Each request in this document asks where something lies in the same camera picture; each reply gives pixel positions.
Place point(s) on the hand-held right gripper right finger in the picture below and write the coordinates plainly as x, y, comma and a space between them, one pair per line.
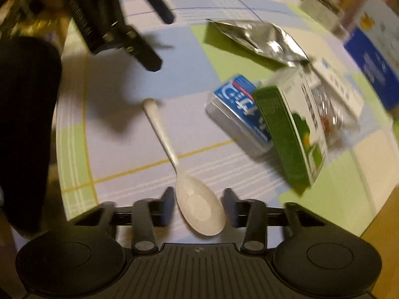
229, 206

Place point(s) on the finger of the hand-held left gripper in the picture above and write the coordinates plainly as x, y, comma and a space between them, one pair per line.
146, 56
162, 7

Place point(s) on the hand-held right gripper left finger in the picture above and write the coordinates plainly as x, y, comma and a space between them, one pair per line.
168, 206

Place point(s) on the white spoon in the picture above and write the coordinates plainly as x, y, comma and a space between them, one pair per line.
199, 205

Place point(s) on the silver foil bag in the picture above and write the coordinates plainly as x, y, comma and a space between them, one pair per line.
265, 37

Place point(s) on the person's left forearm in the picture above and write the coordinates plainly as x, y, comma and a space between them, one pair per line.
25, 124

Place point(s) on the desktop with checked tablecloth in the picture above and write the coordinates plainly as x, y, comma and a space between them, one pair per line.
124, 149

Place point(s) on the green and white carton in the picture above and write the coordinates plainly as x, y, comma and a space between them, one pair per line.
286, 137

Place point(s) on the silver packet with blue label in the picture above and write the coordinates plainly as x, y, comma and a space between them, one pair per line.
237, 99

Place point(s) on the clear plastic wrapper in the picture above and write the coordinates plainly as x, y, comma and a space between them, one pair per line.
332, 118

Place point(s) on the white medicine box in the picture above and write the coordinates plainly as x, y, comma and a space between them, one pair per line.
339, 84

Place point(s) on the blue and white carton box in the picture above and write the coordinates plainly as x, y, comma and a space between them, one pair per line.
374, 62

